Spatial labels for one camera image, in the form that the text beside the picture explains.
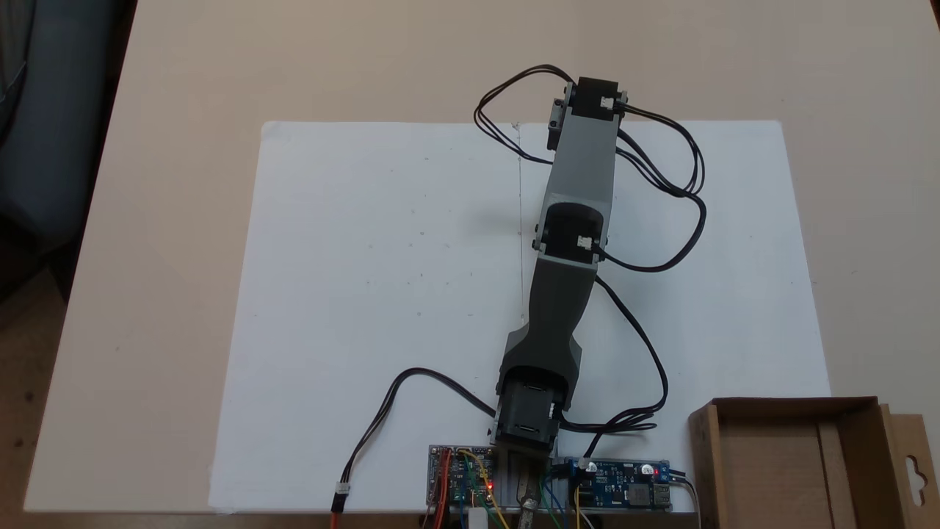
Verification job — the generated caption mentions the yellow wire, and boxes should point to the yellow wire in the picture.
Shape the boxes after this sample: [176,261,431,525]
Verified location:
[458,449,513,529]

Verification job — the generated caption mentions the black looped wrist cable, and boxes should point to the black looped wrist cable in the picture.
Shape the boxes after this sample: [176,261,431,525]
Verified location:
[473,64,575,165]

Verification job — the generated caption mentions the metal table clamp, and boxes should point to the metal table clamp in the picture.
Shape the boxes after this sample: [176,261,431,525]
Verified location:
[516,470,544,529]

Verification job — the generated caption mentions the black wrist to elbow cable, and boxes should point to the black wrist to elbow cable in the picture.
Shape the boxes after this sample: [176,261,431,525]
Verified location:
[597,101,709,275]

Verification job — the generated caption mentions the white paper sheet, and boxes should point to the white paper sheet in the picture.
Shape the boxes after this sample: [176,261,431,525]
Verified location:
[209,119,833,516]

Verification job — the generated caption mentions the red and orange wires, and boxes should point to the red and orange wires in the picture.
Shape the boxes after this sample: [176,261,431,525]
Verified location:
[432,450,452,529]

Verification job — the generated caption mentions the blue circuit board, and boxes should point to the blue circuit board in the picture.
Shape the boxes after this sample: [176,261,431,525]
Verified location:
[564,458,672,511]

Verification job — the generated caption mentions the black elbow to base cable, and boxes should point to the black elbow to base cable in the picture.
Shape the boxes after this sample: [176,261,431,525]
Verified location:
[557,275,670,461]

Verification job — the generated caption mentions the brown cardboard box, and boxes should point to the brown cardboard box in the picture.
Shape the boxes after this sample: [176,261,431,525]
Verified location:
[687,396,940,529]

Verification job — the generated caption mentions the black cable with white connector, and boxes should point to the black cable with white connector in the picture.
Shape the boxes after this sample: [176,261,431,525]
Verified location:
[328,367,500,529]

